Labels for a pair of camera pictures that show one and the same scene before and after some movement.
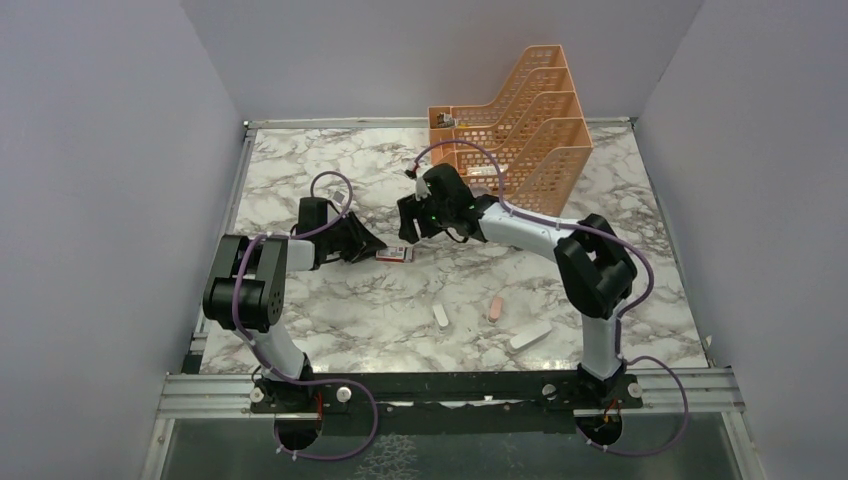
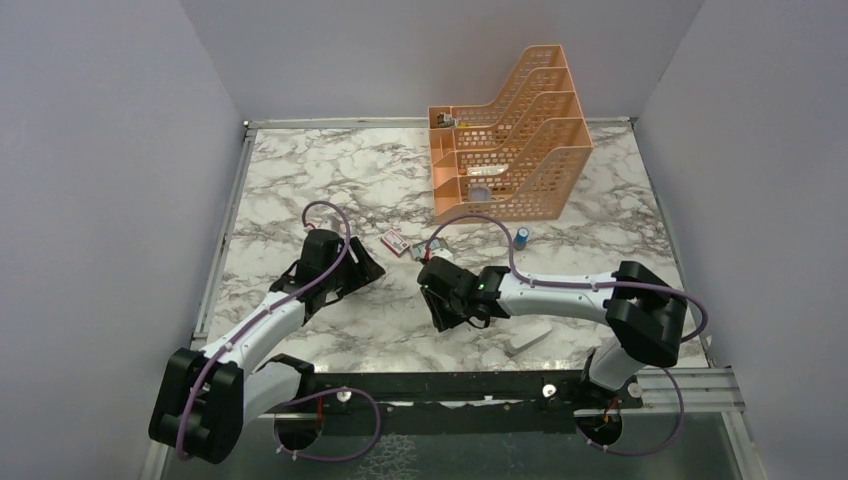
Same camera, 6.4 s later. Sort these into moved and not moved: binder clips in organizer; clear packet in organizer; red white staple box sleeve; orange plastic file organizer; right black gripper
Moved: red white staple box sleeve; right black gripper
Not moved: orange plastic file organizer; clear packet in organizer; binder clips in organizer
